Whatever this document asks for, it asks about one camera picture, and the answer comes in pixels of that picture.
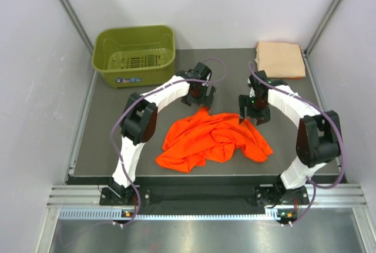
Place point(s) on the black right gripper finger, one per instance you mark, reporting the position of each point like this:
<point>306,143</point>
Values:
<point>243,114</point>
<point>262,120</point>

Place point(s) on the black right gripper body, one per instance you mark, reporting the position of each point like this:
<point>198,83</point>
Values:
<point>255,108</point>

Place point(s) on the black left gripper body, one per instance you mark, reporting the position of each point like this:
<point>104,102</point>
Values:
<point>198,98</point>

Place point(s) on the orange t shirt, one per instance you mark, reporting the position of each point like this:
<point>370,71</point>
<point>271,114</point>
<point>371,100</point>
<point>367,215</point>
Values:
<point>191,141</point>

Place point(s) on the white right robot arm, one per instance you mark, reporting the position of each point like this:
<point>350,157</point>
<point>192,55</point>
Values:
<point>319,138</point>

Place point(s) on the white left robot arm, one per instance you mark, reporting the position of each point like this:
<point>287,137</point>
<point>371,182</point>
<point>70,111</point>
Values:
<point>138,121</point>

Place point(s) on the folded orange t shirt underneath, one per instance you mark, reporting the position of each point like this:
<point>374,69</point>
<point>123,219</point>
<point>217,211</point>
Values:
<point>296,78</point>

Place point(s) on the folded beige t shirt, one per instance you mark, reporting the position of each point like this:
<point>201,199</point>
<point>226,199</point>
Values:
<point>280,59</point>

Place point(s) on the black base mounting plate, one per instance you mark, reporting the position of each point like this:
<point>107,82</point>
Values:
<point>252,195</point>

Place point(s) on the green plastic basket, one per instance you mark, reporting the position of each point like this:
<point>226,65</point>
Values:
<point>135,56</point>

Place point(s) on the right aluminium corner post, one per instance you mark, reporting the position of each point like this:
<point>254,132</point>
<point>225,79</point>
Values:
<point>328,15</point>

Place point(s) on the aluminium corner post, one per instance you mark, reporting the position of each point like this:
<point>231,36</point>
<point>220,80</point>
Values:
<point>328,15</point>
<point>69,10</point>

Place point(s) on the white slotted cable duct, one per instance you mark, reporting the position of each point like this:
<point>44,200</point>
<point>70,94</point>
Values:
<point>118,214</point>

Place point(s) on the left aluminium corner post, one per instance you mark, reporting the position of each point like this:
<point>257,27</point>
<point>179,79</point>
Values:
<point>69,10</point>

